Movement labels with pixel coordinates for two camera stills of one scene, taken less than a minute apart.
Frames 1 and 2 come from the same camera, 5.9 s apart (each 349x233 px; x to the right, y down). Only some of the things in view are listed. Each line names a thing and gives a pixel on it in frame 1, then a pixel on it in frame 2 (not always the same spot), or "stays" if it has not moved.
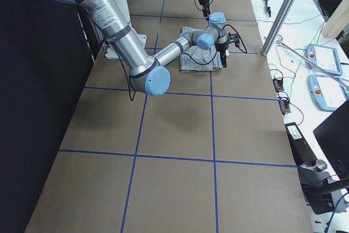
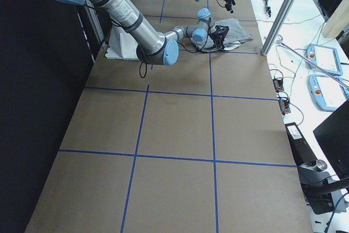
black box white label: (302, 151) stays
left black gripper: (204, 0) to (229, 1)
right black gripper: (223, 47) to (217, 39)
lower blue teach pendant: (326, 92) stays
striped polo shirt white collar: (195, 59) to (236, 33)
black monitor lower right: (333, 136) stays
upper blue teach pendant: (325, 58) stays
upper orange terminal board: (278, 84) stays
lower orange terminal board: (283, 105) stays
